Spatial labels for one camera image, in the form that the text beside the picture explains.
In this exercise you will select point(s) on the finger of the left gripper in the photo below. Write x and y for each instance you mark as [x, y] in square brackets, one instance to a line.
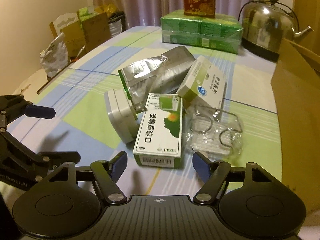
[40, 112]
[55, 159]

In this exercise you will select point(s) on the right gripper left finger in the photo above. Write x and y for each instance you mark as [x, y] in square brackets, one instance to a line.
[106, 174]

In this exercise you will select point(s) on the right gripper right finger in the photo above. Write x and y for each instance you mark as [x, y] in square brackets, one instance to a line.
[214, 175]

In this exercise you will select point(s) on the white green spray box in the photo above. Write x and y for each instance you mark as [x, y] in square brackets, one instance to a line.
[159, 138]

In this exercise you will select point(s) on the white plastic case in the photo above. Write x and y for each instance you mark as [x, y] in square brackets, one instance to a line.
[121, 115]

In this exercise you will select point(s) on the checked tablecloth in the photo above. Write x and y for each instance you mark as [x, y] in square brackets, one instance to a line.
[81, 123]

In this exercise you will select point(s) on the clear bag with metal rings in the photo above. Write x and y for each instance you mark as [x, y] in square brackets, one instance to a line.
[214, 132]

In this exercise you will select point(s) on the white plastic bag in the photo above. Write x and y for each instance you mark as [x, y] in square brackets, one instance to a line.
[55, 57]

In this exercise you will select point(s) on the white green tablet box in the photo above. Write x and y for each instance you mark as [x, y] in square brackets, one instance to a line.
[203, 85]

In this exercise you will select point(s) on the cardboard boxes pile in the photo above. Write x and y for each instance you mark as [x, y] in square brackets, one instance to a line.
[86, 29]

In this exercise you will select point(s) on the silver foil pouch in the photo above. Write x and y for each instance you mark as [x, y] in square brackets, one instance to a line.
[162, 74]

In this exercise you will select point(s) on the yellow plastic bag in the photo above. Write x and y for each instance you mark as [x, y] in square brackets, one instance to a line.
[109, 9]

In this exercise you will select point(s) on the brown cardboard box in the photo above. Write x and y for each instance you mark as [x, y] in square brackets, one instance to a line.
[295, 84]

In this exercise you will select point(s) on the green shrink-wrapped box pack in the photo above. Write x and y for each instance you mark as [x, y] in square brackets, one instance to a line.
[222, 33]

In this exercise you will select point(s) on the stainless steel kettle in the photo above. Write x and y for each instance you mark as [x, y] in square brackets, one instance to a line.
[265, 23]

